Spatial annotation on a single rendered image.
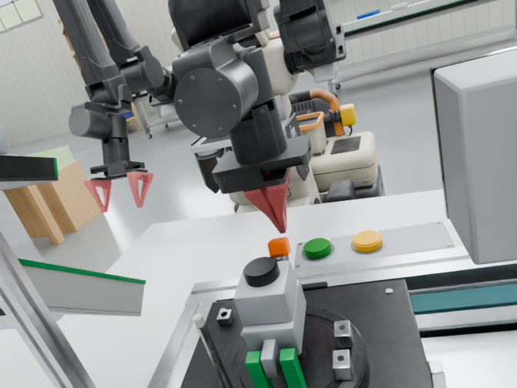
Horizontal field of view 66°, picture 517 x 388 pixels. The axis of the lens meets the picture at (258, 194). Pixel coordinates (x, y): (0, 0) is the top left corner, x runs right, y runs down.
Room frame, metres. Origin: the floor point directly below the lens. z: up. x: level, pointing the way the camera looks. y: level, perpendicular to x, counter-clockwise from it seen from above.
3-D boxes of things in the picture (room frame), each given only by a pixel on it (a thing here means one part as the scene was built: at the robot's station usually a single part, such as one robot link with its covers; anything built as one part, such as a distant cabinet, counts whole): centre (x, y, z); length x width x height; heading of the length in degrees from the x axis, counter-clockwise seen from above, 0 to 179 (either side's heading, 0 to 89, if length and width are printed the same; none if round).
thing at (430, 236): (0.47, -0.12, 0.93); 0.21 x 0.07 x 0.06; 74
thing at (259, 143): (0.42, -0.02, 1.17); 0.10 x 0.07 x 0.07; 73
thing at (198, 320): (0.27, 0.08, 1.03); 0.01 x 0.01 x 0.08
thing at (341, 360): (0.25, -0.03, 1.00); 0.02 x 0.01 x 0.02; 164
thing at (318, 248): (0.49, -0.06, 0.96); 0.04 x 0.04 x 0.02
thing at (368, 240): (0.47, -0.12, 0.96); 0.04 x 0.04 x 0.02
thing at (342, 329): (0.29, -0.04, 1.00); 0.02 x 0.01 x 0.02; 164
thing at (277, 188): (0.42, 0.00, 1.09); 0.07 x 0.07 x 0.09; 73
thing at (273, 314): (0.28, 0.02, 1.06); 0.08 x 0.04 x 0.07; 163
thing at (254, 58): (0.41, -0.01, 1.23); 0.07 x 0.06 x 0.07; 159
